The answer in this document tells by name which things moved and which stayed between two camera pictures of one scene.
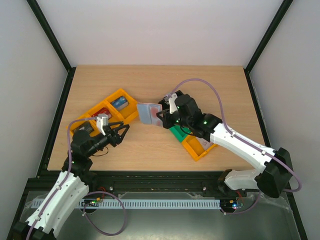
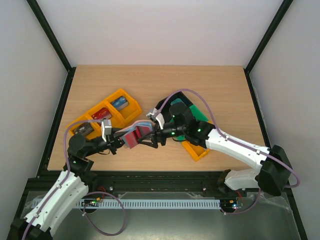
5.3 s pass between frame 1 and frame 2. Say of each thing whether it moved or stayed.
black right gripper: moved
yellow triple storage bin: stayed
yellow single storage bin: stayed
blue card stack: stayed
